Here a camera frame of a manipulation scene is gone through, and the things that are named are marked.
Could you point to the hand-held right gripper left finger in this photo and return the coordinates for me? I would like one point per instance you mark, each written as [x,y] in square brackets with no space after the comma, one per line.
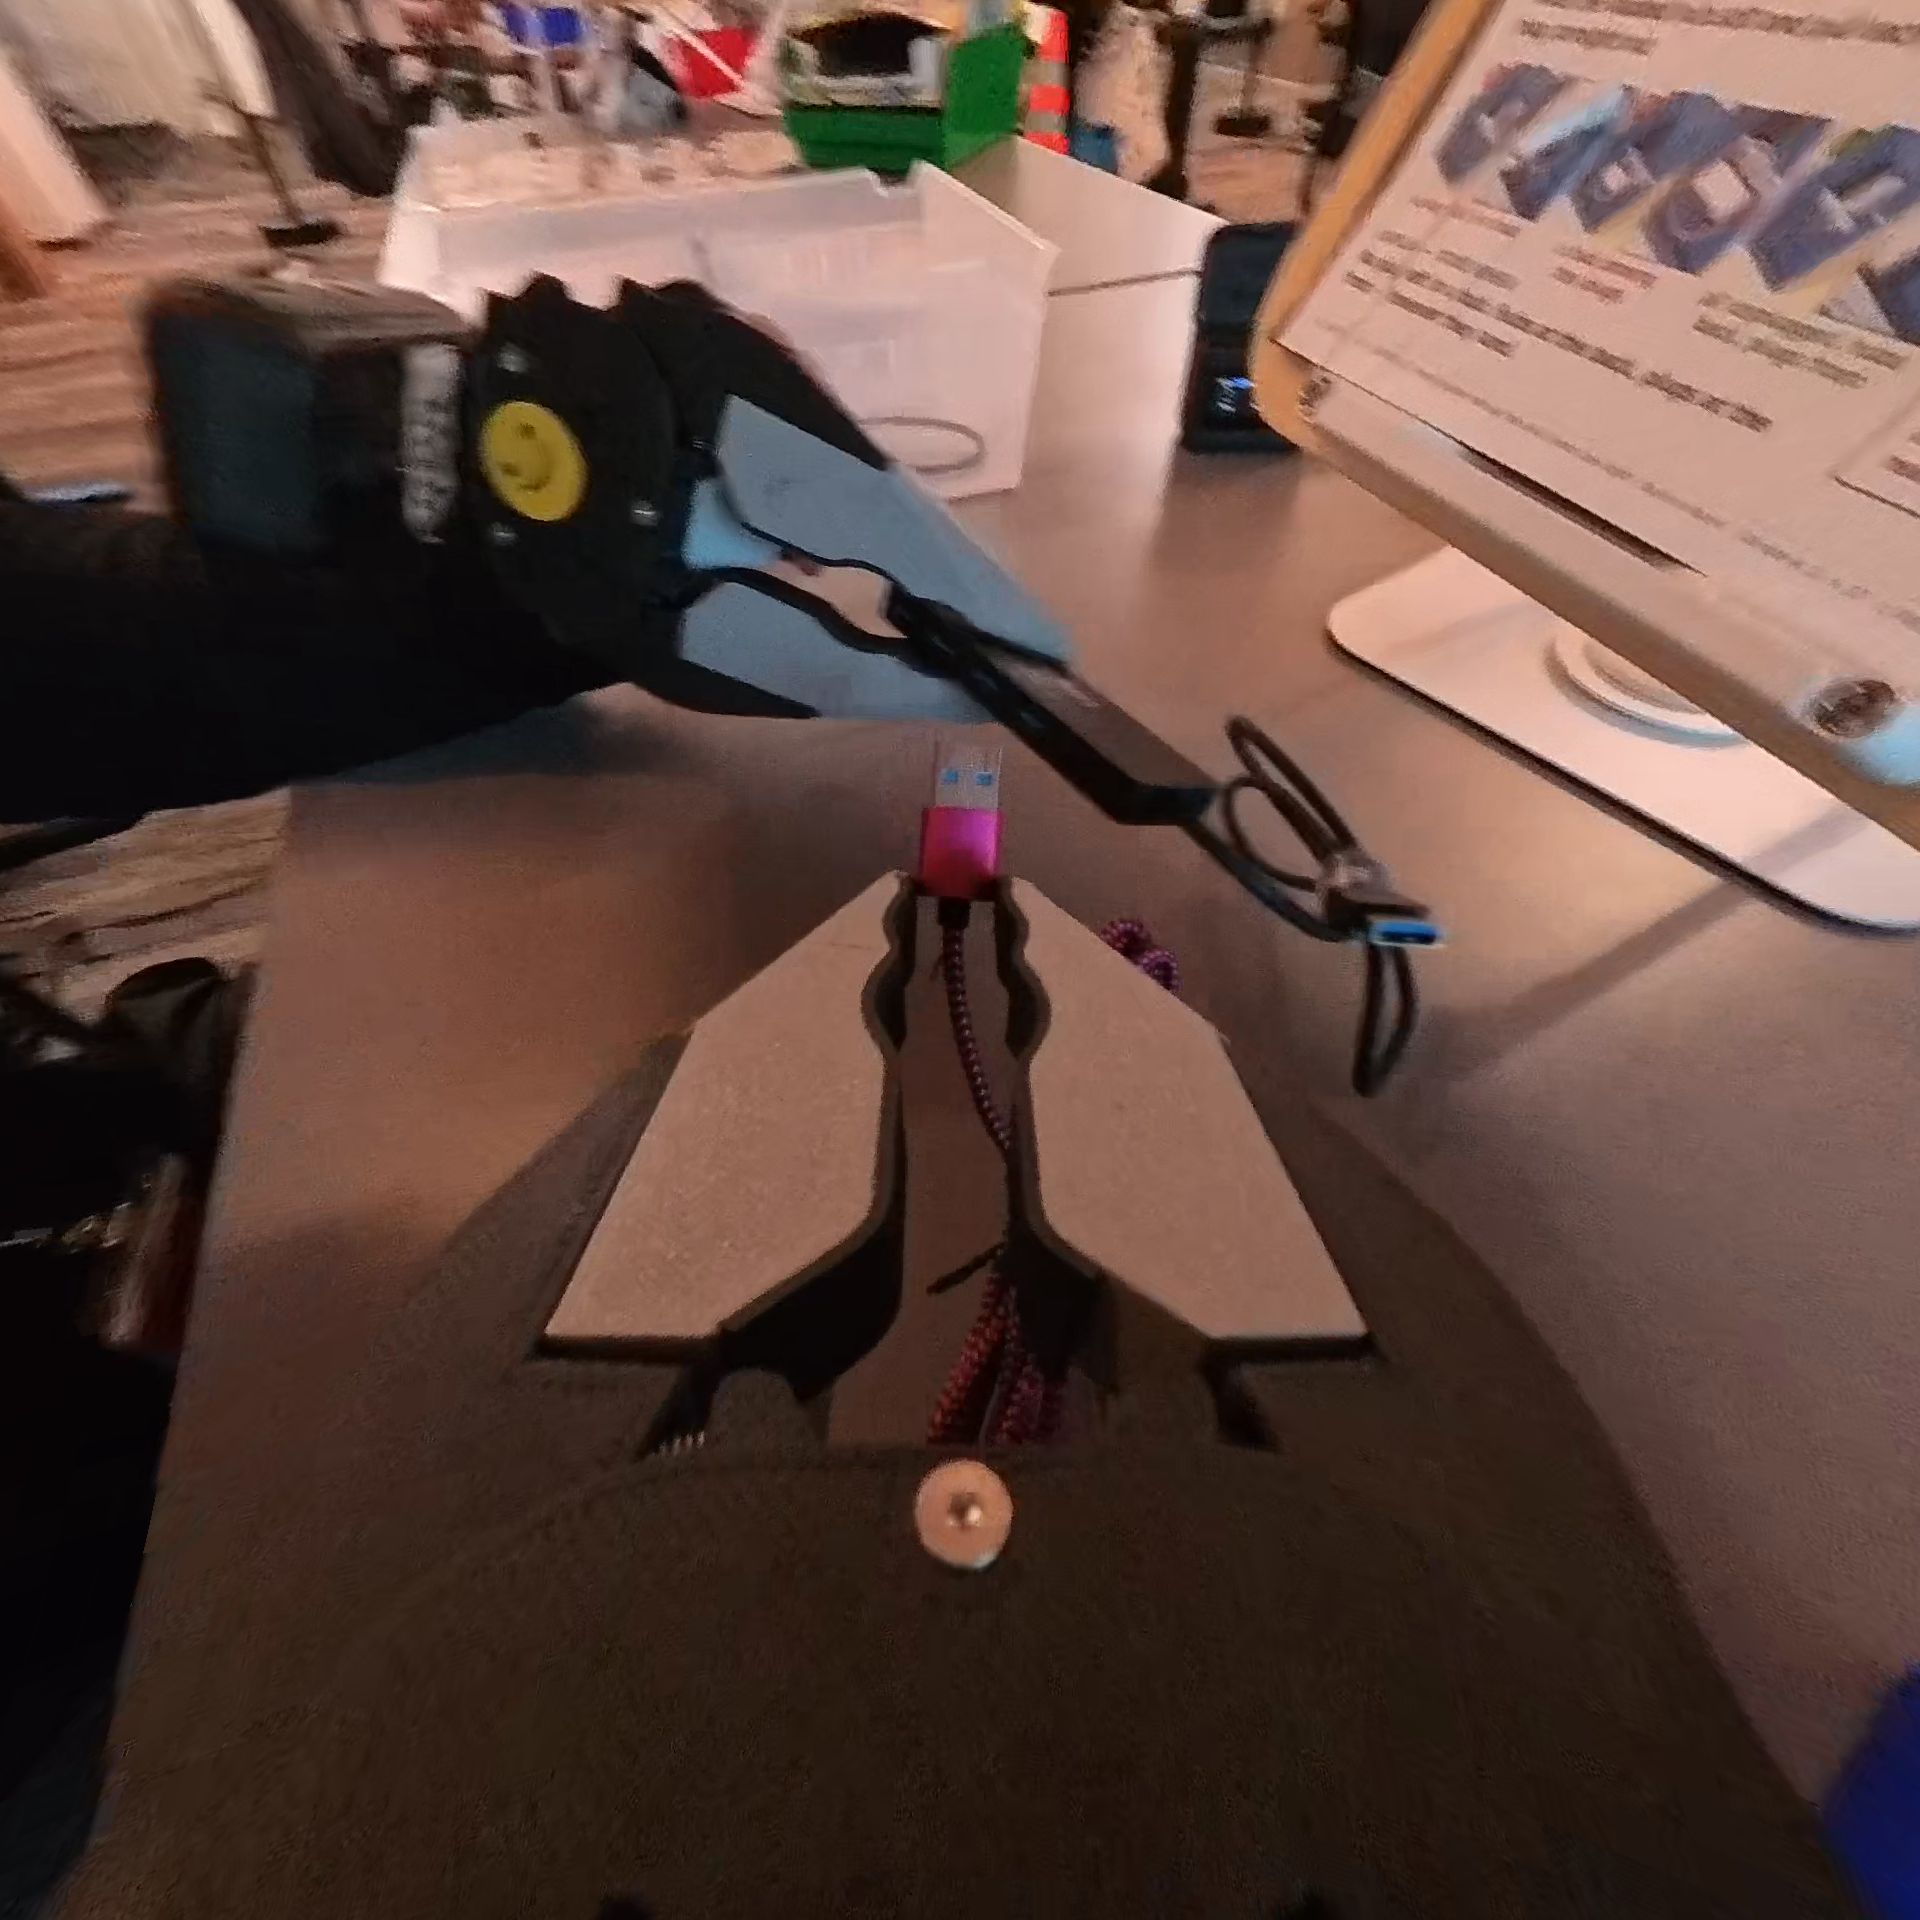
[733,1184]

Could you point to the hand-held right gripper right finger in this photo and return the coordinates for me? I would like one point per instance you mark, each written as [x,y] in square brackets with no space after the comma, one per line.
[1185,1184]

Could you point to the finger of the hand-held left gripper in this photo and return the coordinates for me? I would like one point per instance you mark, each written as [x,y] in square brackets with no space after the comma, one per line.
[901,540]
[796,662]

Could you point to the clear plastic box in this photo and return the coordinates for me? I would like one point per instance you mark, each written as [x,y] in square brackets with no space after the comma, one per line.
[840,270]

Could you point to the blue bin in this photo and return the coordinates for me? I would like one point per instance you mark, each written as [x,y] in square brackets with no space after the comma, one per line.
[1882,1800]

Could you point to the person's left forearm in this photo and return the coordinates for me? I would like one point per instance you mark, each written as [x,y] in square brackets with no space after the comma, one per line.
[225,662]

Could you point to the small black display device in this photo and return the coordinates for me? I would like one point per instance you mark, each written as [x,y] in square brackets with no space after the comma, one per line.
[1236,345]

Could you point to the green box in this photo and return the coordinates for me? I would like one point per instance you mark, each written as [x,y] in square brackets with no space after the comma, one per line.
[901,105]

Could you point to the orange striped barrier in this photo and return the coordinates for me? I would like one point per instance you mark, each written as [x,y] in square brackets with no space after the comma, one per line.
[1048,77]

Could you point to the instruction sheet on wooden stand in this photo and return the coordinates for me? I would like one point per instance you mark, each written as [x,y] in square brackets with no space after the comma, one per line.
[1349,135]

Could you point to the white sheet holder bar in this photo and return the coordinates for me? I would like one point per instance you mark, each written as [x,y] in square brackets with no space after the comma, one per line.
[1576,570]

